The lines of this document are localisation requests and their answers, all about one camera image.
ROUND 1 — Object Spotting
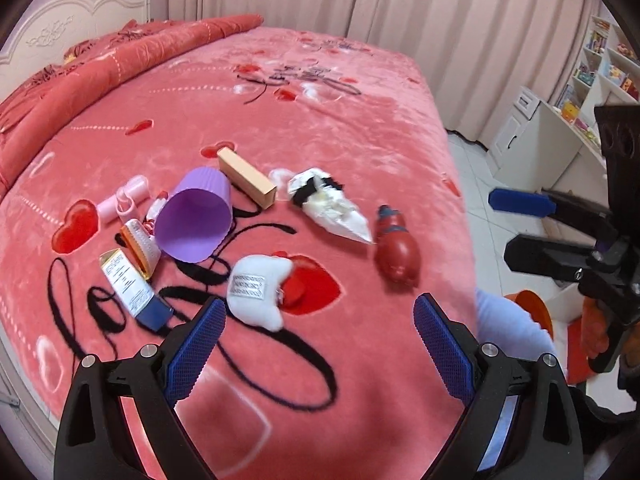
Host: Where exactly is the purple ribbed cup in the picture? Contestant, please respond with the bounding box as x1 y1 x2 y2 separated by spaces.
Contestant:
154 166 233 264

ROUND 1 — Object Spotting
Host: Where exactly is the white bed headboard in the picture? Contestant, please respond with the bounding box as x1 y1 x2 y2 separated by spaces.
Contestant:
0 0 153 66

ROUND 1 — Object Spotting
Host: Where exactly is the red folded quilt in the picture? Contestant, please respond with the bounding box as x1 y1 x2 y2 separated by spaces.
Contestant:
0 14 265 196

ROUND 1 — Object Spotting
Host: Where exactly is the pink printed blanket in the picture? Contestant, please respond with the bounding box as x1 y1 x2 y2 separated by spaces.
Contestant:
0 25 481 480

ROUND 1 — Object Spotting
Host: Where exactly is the white red orange mesh bag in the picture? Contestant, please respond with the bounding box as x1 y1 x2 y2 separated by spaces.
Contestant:
119 190 168 281

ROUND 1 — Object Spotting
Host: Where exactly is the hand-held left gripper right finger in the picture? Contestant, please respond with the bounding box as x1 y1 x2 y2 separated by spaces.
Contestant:
413 294 584 480

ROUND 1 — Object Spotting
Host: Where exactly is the light blue clothing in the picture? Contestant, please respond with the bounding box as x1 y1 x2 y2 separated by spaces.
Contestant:
472 287 558 473

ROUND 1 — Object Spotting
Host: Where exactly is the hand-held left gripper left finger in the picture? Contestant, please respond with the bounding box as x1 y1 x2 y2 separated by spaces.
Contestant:
55 299 227 480

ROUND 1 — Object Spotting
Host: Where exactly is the white desk with shelves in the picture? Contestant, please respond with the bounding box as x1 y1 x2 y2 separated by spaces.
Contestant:
552 14 640 151

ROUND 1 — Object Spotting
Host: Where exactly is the wooden block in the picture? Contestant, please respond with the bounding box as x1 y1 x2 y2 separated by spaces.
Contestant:
217 147 277 209

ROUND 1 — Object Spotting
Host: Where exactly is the crumpled white paper black band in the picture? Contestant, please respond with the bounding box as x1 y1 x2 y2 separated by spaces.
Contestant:
286 167 376 246

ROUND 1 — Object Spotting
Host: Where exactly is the white drawer cabinet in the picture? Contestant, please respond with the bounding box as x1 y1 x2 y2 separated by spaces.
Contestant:
486 85 543 176

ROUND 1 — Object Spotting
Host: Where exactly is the pink curtain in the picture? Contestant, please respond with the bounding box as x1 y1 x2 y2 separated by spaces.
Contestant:
167 0 608 136

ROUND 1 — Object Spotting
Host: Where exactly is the white plush tooth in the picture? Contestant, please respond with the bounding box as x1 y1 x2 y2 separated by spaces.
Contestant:
227 255 296 332

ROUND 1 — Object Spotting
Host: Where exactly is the white tube with blue cap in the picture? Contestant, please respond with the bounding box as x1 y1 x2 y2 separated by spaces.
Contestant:
99 249 175 333

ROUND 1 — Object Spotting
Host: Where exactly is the person's right hand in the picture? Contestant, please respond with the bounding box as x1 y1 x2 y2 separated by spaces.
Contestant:
581 300 611 362

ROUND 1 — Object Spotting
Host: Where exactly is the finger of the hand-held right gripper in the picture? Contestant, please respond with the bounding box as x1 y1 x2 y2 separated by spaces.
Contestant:
503 233 602 287
489 187 619 249

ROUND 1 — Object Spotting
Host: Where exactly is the pink plastic clip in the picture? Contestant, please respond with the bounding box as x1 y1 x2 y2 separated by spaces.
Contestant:
96 175 151 226

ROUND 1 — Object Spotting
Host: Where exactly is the orange plastic bin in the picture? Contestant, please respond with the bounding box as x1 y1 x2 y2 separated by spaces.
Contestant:
504 289 554 342

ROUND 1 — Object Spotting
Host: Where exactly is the red plastic bottle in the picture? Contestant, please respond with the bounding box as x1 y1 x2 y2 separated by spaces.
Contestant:
375 205 421 286

